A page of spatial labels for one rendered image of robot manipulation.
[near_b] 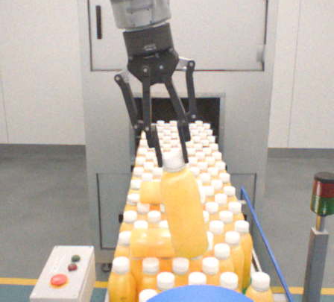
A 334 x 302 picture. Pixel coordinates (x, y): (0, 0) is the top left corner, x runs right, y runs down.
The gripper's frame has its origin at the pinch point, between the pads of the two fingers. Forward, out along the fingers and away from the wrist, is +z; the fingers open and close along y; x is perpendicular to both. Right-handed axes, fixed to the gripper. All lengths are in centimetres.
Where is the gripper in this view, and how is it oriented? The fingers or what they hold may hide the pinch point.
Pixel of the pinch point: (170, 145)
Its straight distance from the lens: 69.8
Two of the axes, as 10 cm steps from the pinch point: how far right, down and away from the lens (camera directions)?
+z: 1.9, 9.1, 3.6
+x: 0.2, -3.7, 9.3
